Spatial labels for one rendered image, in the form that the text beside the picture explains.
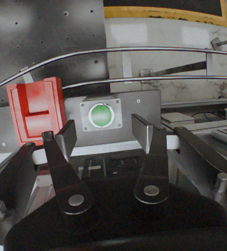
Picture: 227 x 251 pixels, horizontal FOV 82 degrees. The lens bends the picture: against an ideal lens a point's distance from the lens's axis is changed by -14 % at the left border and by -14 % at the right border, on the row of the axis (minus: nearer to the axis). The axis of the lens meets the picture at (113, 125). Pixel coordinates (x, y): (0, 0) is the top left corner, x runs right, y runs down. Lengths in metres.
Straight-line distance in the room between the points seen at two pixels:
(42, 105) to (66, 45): 0.32
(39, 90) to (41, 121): 0.08
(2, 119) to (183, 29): 1.55
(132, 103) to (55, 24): 0.47
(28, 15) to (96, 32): 0.30
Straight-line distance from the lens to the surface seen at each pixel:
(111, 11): 1.46
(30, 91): 0.43
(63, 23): 0.70
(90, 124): 0.29
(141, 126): 0.16
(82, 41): 0.66
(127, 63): 0.52
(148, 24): 1.49
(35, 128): 0.41
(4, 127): 0.50
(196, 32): 1.71
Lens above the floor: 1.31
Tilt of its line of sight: 74 degrees down
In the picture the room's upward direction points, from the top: 158 degrees clockwise
